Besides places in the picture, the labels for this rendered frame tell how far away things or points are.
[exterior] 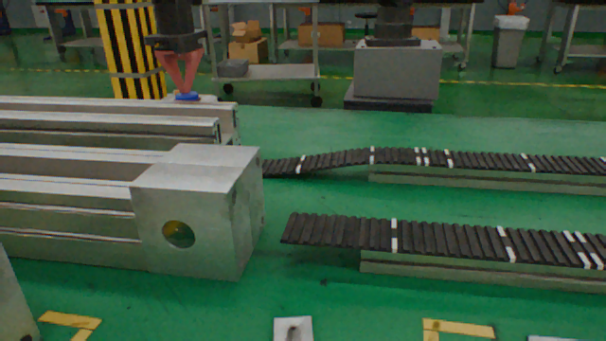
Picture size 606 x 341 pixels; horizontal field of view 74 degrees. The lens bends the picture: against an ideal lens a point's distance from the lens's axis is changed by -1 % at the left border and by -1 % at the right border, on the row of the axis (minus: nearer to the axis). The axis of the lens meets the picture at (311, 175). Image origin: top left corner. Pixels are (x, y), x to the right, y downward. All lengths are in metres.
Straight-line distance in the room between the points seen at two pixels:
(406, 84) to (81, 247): 0.72
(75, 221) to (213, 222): 0.14
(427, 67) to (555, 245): 0.59
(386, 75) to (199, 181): 0.65
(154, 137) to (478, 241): 0.42
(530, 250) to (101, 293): 0.38
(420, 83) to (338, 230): 0.60
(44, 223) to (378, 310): 0.32
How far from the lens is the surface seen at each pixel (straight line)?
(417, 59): 0.94
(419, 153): 0.57
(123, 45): 3.79
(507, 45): 5.44
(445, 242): 0.40
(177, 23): 0.70
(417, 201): 0.52
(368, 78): 0.95
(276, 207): 0.50
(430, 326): 0.36
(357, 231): 0.40
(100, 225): 0.42
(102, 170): 0.49
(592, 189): 0.62
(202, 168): 0.39
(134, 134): 0.61
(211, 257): 0.39
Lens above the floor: 1.03
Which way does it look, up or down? 26 degrees down
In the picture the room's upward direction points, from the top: 1 degrees counter-clockwise
